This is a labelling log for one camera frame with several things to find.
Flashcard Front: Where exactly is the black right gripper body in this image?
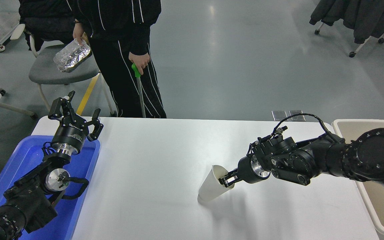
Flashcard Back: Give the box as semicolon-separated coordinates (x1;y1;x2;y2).
237;155;262;185

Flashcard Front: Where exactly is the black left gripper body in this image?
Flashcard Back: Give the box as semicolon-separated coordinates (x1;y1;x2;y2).
51;116;89;151

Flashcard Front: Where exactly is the white paper cup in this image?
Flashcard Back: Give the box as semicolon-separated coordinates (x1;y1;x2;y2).
197;165;235;203

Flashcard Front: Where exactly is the foil tray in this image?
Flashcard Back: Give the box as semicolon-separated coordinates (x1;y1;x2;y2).
53;38;92;73

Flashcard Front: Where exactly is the green-handled grabber stick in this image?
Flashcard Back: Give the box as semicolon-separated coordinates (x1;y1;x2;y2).
131;63;146;118

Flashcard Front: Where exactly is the large pale dustbin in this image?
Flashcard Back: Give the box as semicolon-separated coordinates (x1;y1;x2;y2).
331;119;384;238

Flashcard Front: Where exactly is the standing person's right hand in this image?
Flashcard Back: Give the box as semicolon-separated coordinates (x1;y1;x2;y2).
72;23;89;45

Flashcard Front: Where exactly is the standing person's left hand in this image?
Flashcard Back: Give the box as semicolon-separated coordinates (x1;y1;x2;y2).
129;52;151;76

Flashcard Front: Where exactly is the grey seat chair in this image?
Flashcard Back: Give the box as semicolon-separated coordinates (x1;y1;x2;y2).
28;33;117;117

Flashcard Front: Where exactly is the blue plastic tray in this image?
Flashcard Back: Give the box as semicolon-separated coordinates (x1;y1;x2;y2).
0;135;101;240

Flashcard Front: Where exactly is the standing person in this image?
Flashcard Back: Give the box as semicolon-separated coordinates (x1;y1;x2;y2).
66;0;167;119

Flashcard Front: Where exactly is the black jacket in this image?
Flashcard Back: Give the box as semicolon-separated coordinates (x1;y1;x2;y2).
19;0;76;51

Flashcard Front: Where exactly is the dark grey coat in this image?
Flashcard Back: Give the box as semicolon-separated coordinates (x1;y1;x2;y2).
309;0;384;44

